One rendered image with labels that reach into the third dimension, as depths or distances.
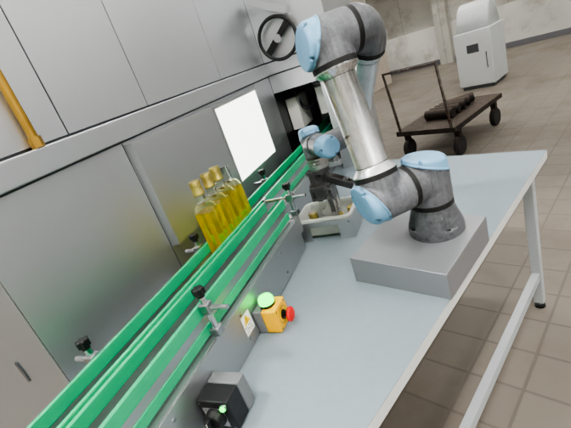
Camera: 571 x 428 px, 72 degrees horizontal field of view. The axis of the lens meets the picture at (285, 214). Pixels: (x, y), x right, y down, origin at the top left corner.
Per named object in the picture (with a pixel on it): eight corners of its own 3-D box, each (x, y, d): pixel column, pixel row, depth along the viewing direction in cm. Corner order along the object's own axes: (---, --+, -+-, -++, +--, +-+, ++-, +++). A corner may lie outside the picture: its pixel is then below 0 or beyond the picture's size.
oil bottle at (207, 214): (224, 256, 129) (199, 199, 122) (239, 255, 127) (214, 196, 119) (217, 267, 125) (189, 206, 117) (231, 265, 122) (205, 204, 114)
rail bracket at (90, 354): (99, 377, 92) (70, 333, 87) (121, 378, 89) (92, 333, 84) (87, 391, 88) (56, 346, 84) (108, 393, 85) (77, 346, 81)
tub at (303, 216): (312, 221, 164) (306, 202, 161) (364, 213, 155) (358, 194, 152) (299, 242, 150) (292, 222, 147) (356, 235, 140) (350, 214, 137)
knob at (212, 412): (212, 422, 82) (204, 437, 80) (204, 407, 81) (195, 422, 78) (230, 424, 80) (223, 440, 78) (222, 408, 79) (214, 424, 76)
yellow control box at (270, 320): (269, 317, 113) (261, 296, 111) (292, 316, 110) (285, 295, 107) (260, 334, 107) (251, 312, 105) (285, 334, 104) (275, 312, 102)
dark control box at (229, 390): (227, 397, 91) (212, 370, 87) (256, 399, 87) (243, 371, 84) (209, 429, 84) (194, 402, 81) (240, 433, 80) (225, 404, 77)
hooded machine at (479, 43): (474, 81, 665) (463, 3, 621) (509, 75, 627) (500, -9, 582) (460, 92, 627) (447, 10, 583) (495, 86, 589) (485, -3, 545)
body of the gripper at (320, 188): (318, 195, 152) (309, 166, 148) (339, 192, 148) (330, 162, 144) (313, 204, 146) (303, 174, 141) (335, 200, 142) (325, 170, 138)
